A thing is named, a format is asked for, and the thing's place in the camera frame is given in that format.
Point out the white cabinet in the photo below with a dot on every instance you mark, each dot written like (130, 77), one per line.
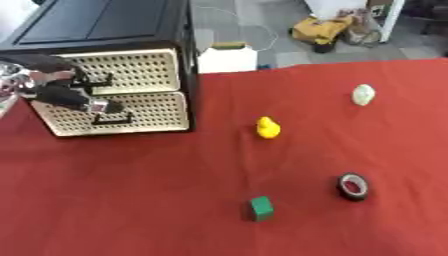
(350, 13)

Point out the pale green egg toy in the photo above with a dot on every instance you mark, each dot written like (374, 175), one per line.
(363, 94)

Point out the black tape roll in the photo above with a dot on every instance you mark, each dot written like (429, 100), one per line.
(352, 186)

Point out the yellow toy duck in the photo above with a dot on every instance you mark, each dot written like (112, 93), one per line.
(268, 128)

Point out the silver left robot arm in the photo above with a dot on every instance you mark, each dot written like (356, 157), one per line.
(11, 81)

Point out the white box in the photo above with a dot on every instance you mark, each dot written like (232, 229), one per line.
(228, 58)

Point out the green block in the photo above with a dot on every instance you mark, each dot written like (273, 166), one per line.
(258, 209)

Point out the pale perforated drawer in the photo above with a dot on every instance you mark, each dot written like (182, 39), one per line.
(140, 71)
(151, 111)

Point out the yellow bag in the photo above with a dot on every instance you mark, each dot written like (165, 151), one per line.
(319, 30)

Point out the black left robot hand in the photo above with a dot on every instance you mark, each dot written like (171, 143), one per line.
(55, 93)

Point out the black cabinet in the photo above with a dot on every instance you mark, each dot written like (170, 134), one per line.
(111, 23)

